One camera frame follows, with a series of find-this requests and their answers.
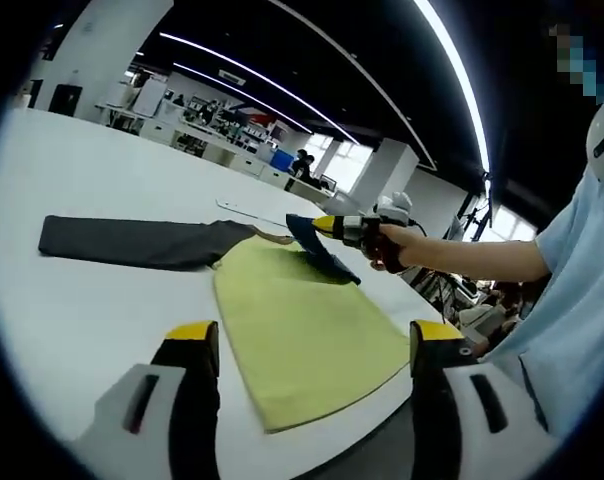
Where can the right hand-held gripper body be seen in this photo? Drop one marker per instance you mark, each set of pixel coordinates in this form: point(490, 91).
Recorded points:
point(394, 210)

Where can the person in light blue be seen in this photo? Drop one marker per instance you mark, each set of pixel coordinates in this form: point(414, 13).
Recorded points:
point(577, 300)

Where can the white square pillar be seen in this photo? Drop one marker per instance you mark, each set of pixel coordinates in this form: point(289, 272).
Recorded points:
point(107, 50)

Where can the blue storage bin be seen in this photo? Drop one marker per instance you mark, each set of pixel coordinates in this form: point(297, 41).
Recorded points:
point(282, 160)

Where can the black cabinet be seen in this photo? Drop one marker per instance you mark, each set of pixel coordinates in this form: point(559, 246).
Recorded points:
point(65, 100)

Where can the yellow blue black garment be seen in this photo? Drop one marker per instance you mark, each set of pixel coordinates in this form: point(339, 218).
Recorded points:
point(302, 325)

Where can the black tripod stand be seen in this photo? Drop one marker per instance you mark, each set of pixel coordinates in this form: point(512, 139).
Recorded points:
point(474, 215)

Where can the person's right hand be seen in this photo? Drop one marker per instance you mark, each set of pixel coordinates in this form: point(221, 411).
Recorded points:
point(389, 250)

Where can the long ceiling light strip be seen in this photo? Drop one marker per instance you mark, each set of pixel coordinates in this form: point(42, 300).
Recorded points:
point(242, 92)
point(262, 80)

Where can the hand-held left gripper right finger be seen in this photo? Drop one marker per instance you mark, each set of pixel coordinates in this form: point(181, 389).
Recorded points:
point(462, 415)

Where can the long curved ceiling light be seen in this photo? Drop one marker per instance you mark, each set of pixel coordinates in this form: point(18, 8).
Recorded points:
point(457, 75)

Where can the white pillar near window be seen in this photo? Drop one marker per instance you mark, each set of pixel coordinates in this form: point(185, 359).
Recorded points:
point(387, 170)

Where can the thin line template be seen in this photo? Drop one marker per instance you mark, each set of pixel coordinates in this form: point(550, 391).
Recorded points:
point(247, 211)

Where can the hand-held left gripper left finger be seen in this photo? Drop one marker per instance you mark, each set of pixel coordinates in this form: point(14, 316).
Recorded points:
point(107, 425)

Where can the long white counter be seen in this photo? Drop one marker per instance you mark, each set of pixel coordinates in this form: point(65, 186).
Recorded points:
point(217, 150)

